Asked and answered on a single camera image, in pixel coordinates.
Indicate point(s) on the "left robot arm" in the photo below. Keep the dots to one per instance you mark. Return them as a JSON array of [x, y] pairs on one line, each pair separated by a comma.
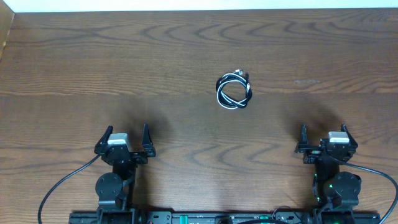
[[115, 189]]

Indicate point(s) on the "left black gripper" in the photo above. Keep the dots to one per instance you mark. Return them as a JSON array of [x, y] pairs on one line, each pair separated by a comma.
[[137, 157]]

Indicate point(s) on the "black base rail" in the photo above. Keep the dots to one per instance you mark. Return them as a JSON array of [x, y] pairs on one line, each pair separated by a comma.
[[167, 217]]

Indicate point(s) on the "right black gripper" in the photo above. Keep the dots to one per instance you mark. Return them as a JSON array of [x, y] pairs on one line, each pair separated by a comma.
[[302, 145]]

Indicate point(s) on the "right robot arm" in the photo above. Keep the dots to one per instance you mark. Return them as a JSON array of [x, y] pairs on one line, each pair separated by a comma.
[[336, 191]]

